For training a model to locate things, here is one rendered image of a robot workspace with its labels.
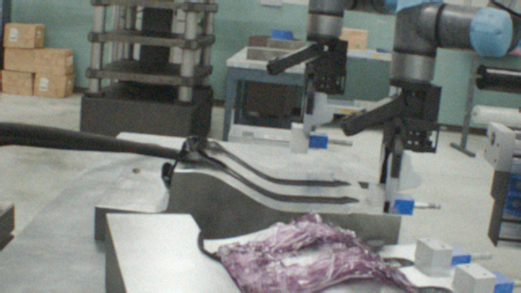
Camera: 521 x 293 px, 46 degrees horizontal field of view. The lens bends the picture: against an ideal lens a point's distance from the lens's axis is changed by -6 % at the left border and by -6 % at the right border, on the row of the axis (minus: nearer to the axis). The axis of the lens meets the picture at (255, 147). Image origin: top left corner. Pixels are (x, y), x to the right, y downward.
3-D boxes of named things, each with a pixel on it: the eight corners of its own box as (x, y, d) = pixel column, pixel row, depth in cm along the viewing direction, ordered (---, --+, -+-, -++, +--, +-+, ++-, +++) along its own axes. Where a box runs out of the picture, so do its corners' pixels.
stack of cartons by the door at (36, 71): (74, 95, 765) (78, 26, 747) (65, 99, 733) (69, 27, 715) (10, 89, 768) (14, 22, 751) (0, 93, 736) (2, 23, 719)
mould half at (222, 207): (369, 218, 132) (378, 154, 129) (393, 266, 106) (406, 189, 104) (123, 195, 131) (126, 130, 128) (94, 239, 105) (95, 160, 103)
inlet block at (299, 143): (348, 153, 142) (352, 129, 141) (352, 158, 137) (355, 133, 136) (289, 147, 141) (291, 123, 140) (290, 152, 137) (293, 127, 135)
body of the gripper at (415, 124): (435, 158, 106) (445, 86, 103) (386, 154, 105) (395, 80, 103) (424, 148, 113) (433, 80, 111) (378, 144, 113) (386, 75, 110)
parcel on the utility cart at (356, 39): (358, 54, 722) (361, 29, 716) (365, 57, 690) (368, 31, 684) (323, 50, 718) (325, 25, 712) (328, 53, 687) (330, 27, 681)
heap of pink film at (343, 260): (369, 252, 96) (378, 202, 94) (431, 302, 79) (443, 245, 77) (199, 258, 88) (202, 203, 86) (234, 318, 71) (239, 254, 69)
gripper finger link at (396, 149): (401, 178, 104) (404, 124, 104) (391, 177, 104) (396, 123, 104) (394, 178, 108) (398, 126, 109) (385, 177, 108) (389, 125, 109)
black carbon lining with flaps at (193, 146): (348, 191, 124) (354, 142, 122) (361, 217, 109) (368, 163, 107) (165, 175, 124) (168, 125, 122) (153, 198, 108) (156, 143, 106)
